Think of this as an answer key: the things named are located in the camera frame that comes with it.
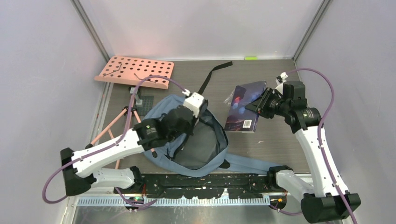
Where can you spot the green tape piece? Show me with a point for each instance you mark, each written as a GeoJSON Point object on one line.
{"type": "Point", "coordinates": [250, 58]}

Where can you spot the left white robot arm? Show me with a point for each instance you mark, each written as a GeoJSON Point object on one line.
{"type": "Point", "coordinates": [84, 169]}

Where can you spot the white ribbed cable duct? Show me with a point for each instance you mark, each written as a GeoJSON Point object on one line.
{"type": "Point", "coordinates": [222, 201]}

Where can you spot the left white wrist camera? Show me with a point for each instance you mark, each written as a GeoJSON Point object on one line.
{"type": "Point", "coordinates": [195, 102]}

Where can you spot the pink perforated music stand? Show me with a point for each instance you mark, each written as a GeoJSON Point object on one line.
{"type": "Point", "coordinates": [131, 70]}

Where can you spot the blue student backpack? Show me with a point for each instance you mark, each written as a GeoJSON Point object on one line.
{"type": "Point", "coordinates": [202, 152]}

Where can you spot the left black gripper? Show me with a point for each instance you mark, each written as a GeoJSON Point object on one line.
{"type": "Point", "coordinates": [191, 130]}

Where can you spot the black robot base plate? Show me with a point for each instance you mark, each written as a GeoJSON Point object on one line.
{"type": "Point", "coordinates": [174, 186]}

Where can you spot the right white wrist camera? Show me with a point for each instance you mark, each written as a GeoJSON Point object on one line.
{"type": "Point", "coordinates": [280, 80]}

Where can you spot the purple paperback book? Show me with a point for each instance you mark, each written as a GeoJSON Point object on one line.
{"type": "Point", "coordinates": [240, 119]}

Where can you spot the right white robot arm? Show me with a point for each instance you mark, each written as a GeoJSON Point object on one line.
{"type": "Point", "coordinates": [328, 198]}

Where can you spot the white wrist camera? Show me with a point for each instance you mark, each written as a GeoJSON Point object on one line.
{"type": "Point", "coordinates": [280, 80]}
{"type": "Point", "coordinates": [195, 102]}

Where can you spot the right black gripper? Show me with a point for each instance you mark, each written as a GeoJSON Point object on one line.
{"type": "Point", "coordinates": [259, 104]}

